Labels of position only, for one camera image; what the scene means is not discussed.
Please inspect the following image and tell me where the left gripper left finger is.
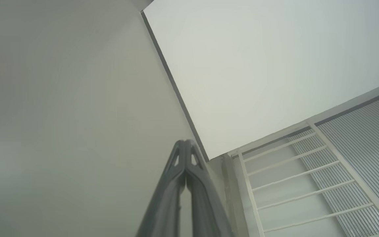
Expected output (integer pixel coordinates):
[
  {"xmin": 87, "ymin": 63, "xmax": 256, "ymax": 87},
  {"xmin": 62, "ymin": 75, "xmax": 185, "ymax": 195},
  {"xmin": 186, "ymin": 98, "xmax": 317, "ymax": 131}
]
[{"xmin": 137, "ymin": 140, "xmax": 187, "ymax": 237}]

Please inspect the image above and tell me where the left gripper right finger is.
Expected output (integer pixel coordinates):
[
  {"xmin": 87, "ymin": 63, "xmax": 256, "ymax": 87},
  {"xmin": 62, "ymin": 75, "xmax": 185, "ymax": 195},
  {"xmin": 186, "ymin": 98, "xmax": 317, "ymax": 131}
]
[{"xmin": 185, "ymin": 140, "xmax": 233, "ymax": 237}]

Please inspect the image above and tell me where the white wire rack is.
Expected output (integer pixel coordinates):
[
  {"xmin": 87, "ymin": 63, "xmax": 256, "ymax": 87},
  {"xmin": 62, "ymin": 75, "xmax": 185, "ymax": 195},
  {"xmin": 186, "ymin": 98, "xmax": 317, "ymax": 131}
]
[{"xmin": 229, "ymin": 122, "xmax": 379, "ymax": 237}]

